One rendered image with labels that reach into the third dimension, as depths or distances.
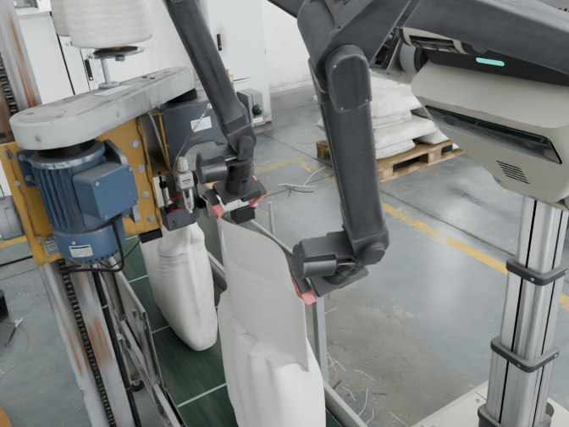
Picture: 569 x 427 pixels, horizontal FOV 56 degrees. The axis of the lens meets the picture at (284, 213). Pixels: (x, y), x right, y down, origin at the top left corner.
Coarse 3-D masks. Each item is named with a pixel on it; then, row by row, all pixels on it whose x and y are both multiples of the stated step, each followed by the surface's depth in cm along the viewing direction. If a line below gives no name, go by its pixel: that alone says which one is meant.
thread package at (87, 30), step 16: (64, 0) 102; (80, 0) 100; (96, 0) 100; (112, 0) 100; (128, 0) 102; (144, 0) 106; (80, 16) 101; (96, 16) 101; (112, 16) 101; (128, 16) 103; (144, 16) 106; (80, 32) 103; (96, 32) 102; (112, 32) 102; (128, 32) 104; (144, 32) 107; (112, 48) 109
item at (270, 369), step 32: (224, 224) 145; (224, 256) 132; (256, 256) 141; (256, 288) 121; (288, 288) 129; (224, 320) 143; (256, 320) 127; (288, 320) 118; (224, 352) 149; (256, 352) 127; (288, 352) 123; (256, 384) 129; (288, 384) 124; (320, 384) 130; (256, 416) 138; (288, 416) 127; (320, 416) 133
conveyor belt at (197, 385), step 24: (120, 264) 256; (144, 264) 254; (144, 288) 236; (216, 288) 231; (216, 312) 216; (168, 336) 204; (168, 360) 192; (192, 360) 191; (216, 360) 190; (168, 384) 182; (192, 384) 181; (216, 384) 180; (192, 408) 171; (216, 408) 170
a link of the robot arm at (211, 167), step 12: (228, 144) 121; (240, 144) 114; (252, 144) 115; (204, 156) 117; (216, 156) 117; (228, 156) 117; (240, 156) 116; (252, 156) 118; (204, 168) 117; (216, 168) 118; (204, 180) 118; (216, 180) 120
